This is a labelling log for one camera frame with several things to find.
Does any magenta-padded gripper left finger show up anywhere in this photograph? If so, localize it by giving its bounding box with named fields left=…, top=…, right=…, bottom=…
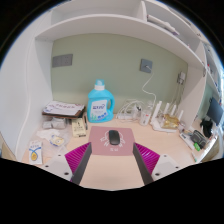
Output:
left=42, top=142, right=93, bottom=186

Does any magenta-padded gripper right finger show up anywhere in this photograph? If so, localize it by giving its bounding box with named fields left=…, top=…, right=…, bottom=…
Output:
left=132, top=142, right=183, bottom=186

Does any black computer mouse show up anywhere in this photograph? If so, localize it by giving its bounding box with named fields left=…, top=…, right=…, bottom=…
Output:
left=108, top=129, right=121, bottom=146

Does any pink mouse pad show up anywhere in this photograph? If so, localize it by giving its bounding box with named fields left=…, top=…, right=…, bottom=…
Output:
left=88, top=125, right=136, bottom=157

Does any white printed packet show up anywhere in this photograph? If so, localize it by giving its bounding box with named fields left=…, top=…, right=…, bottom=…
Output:
left=28, top=140, right=44, bottom=165

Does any long white remote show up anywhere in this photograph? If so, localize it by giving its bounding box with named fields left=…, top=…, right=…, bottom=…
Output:
left=178, top=131, right=196, bottom=151

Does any white router with antennas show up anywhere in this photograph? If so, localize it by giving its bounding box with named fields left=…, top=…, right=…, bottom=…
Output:
left=149, top=100, right=185, bottom=133

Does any beige small carton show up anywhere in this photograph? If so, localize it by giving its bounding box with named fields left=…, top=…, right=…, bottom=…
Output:
left=71, top=117, right=88, bottom=138

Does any black zip pouch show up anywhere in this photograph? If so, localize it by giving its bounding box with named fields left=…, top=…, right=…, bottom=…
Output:
left=189, top=129, right=208, bottom=149

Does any black pen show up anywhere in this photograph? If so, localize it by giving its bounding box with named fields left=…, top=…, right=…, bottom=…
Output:
left=83, top=114, right=89, bottom=131

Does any stack of notebooks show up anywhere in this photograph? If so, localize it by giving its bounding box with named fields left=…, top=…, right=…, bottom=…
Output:
left=41, top=100, right=86, bottom=119

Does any white power strip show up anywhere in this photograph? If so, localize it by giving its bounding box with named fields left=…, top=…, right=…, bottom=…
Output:
left=115, top=113, right=138, bottom=121

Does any blue detergent bottle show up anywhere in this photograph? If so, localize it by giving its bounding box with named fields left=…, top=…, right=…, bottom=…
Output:
left=87, top=79, right=116, bottom=124

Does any black computer monitor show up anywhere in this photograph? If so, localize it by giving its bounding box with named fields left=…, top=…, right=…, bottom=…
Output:
left=205, top=96, right=224, bottom=126

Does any white shelf unit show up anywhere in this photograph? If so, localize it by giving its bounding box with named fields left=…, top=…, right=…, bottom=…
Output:
left=34, top=0, right=223, bottom=101

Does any coiled white cable bundle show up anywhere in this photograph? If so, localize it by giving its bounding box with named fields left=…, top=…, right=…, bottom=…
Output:
left=117, top=99, right=143, bottom=119

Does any white wall cable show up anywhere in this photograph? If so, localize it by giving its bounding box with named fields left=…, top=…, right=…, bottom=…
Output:
left=141, top=67, right=158, bottom=108

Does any white wall socket with plugs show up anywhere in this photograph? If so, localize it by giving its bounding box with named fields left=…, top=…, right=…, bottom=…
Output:
left=177, top=70, right=187, bottom=85

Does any grey wall socket plate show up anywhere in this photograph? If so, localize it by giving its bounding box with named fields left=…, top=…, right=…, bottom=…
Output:
left=139, top=58, right=154, bottom=74

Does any blank grey wall plate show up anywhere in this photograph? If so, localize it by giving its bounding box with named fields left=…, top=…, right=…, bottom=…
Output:
left=51, top=53, right=74, bottom=69

